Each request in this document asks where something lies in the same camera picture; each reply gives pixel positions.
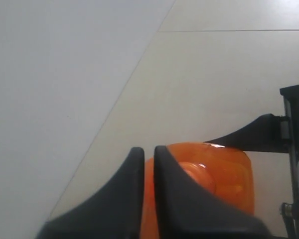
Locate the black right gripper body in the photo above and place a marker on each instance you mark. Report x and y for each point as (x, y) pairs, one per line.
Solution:
(294, 119)

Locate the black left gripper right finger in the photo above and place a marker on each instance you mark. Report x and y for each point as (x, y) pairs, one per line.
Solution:
(185, 210)

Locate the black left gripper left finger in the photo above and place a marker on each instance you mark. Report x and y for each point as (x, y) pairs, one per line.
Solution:
(114, 212)

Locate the orange pump soap bottle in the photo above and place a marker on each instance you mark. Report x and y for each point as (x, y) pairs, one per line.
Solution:
(223, 171)

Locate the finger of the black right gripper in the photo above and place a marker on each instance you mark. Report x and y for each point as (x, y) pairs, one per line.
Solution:
(267, 133)

